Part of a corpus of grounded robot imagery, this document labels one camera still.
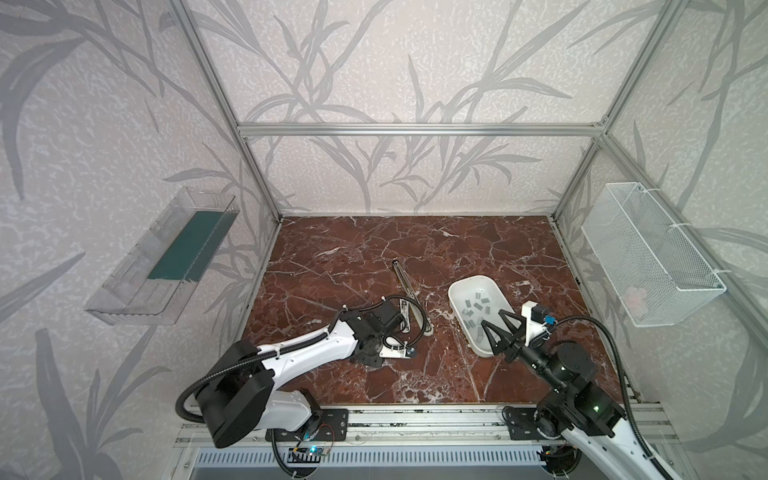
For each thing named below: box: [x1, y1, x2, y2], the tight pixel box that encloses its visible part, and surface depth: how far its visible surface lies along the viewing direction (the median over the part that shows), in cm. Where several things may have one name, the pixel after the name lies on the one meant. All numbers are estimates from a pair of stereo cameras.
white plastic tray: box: [448, 274, 514, 358], surface depth 96 cm
